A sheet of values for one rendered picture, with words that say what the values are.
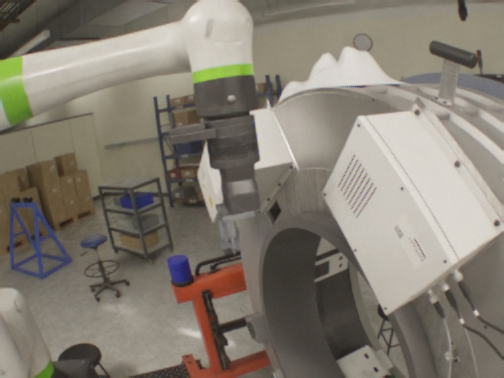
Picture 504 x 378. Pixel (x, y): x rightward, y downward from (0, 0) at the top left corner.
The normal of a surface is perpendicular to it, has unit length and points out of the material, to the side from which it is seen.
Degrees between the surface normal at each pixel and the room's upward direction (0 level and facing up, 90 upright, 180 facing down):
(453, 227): 42
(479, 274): 90
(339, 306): 66
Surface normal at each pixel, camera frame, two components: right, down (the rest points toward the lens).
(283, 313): 0.36, 0.00
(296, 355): 0.22, -0.47
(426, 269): -0.91, 0.22
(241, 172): 0.24, 0.39
